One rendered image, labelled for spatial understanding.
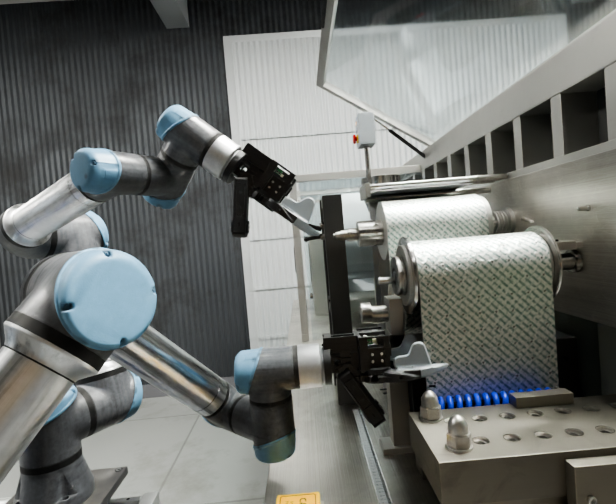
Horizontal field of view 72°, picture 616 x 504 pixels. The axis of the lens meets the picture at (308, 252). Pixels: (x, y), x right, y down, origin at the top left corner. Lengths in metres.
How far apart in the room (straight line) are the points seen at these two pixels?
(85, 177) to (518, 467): 0.77
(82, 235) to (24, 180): 3.42
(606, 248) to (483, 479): 0.45
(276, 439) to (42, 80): 4.21
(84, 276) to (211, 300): 3.47
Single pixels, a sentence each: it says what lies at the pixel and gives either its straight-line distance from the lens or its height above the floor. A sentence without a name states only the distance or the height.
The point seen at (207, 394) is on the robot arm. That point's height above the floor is 1.07.
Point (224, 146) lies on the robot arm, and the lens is 0.81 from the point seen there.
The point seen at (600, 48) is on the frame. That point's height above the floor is 1.61.
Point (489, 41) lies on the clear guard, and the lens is 1.11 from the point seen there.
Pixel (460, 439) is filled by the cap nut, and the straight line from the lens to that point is 0.66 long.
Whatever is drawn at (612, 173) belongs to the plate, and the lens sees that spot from 0.86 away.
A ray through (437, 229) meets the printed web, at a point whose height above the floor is 1.33.
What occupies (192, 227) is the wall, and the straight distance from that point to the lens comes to 3.96.
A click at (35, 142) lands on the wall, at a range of 4.56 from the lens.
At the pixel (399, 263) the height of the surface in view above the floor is 1.28.
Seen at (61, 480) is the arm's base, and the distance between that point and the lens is 1.11.
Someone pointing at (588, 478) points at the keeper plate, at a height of 1.00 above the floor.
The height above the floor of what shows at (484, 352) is 1.11.
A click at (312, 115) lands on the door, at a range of 3.97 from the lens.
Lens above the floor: 1.34
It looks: 2 degrees down
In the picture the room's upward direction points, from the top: 5 degrees counter-clockwise
